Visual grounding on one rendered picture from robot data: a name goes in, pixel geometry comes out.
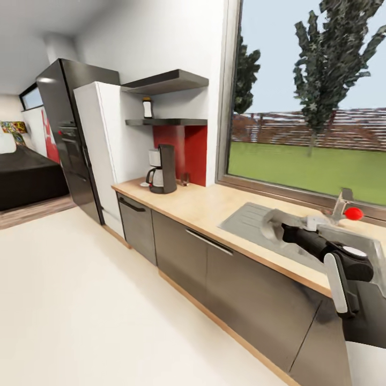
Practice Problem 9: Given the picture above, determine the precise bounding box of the paper coffee filter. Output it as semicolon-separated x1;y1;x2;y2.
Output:
260;209;293;248

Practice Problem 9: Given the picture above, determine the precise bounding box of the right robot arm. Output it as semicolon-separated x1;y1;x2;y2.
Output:
282;216;386;386

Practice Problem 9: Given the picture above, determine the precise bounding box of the bottle of coffee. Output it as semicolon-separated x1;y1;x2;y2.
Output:
143;97;155;119

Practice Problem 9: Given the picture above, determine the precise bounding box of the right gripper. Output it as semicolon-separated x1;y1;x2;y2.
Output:
282;223;322;252

